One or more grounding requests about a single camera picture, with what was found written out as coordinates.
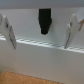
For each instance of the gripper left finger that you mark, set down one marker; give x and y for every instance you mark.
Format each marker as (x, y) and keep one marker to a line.
(9, 32)

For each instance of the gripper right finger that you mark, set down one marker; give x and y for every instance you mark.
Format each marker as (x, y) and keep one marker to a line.
(71, 30)

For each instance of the white sliding door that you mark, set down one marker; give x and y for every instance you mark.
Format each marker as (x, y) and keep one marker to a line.
(28, 23)

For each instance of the white cabinet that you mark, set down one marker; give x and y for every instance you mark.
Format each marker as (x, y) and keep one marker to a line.
(40, 61)

